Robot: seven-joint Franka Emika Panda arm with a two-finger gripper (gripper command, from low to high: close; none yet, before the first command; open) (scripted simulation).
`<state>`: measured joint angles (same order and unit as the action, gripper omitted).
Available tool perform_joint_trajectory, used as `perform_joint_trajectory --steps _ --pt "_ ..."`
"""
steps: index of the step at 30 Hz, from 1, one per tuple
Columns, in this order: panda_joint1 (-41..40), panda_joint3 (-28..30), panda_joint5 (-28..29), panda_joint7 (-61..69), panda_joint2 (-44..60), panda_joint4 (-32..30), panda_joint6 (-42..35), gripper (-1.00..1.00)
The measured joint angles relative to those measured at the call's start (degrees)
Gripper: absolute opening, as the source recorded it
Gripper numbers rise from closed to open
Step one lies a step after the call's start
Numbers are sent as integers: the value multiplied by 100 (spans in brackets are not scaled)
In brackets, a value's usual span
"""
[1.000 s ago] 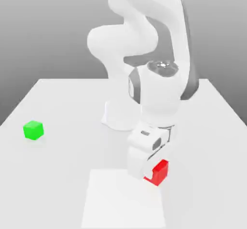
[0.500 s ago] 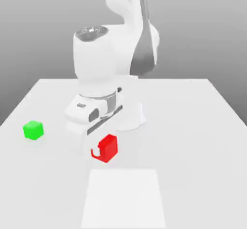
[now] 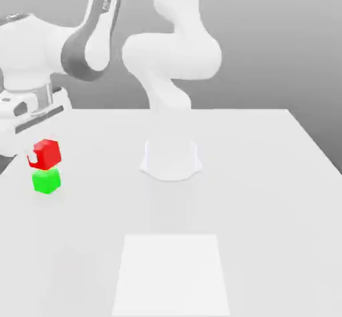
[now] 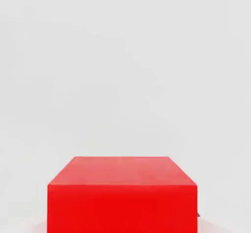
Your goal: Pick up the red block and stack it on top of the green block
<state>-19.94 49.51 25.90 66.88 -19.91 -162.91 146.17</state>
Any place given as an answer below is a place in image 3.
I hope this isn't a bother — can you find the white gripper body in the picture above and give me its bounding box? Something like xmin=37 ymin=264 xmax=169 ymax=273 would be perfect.
xmin=0 ymin=87 xmax=73 ymax=156

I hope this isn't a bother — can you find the small green cube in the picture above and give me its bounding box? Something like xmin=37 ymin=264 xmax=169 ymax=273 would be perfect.
xmin=31 ymin=168 xmax=62 ymax=196

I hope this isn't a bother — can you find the small red cube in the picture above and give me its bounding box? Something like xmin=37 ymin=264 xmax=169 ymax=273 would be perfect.
xmin=26 ymin=138 xmax=63 ymax=172

